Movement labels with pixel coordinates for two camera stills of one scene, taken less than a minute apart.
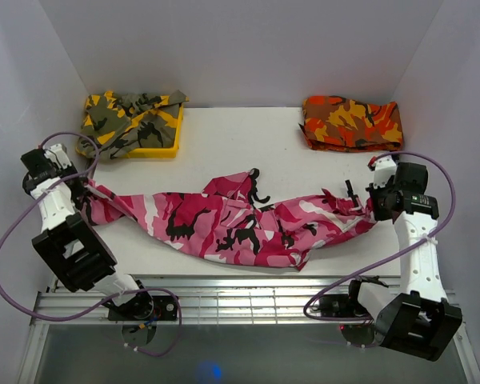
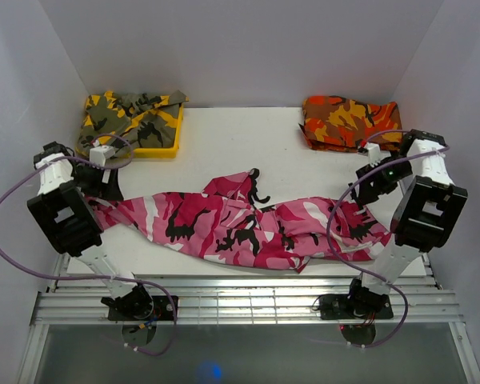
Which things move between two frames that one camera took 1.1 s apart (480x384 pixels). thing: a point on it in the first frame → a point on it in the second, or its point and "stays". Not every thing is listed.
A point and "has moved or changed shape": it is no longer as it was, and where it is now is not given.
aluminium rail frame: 203,298 stays
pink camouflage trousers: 230,222 has moved or changed shape
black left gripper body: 77,187 → 90,179
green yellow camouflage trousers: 121,122 stays
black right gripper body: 379,197 → 386,180
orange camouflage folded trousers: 338,123 stays
